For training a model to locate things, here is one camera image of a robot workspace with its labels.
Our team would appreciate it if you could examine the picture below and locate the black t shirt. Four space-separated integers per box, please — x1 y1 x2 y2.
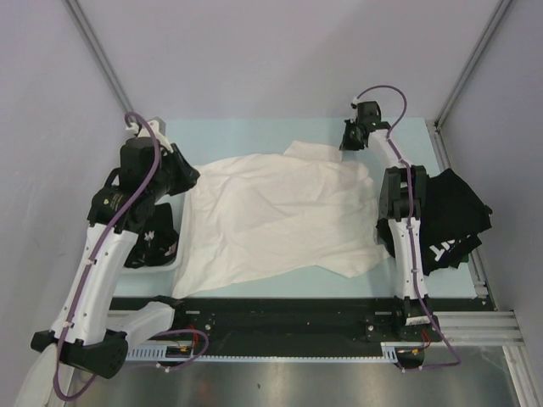
125 203 179 269

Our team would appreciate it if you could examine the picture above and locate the white t shirt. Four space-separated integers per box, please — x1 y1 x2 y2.
172 142 388 298

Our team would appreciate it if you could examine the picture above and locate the white plastic laundry basket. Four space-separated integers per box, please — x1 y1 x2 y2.
121 198 183 276

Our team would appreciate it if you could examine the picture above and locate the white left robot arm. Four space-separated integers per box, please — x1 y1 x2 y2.
31 137 199 379

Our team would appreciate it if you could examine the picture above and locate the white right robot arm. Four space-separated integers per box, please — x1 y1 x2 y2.
339 98 428 301

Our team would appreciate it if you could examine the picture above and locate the stack of black t shirts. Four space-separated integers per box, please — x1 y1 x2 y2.
376 165 492 276

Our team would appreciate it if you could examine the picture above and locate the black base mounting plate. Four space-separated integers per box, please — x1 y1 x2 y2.
109 296 442 370

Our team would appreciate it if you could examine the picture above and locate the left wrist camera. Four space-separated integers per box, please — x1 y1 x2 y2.
124 118 175 153

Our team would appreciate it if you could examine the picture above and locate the left aluminium corner post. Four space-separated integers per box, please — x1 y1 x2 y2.
62 0 133 125

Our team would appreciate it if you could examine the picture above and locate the aluminium corner post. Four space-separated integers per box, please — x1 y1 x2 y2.
62 0 133 125
434 0 516 131

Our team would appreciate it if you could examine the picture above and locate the right aluminium corner post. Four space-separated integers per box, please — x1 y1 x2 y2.
434 0 516 131

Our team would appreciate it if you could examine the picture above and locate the white slotted cable duct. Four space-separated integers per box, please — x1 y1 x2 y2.
126 342 424 366

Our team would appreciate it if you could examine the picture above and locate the aluminium frame rail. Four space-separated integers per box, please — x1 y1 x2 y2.
105 309 523 347

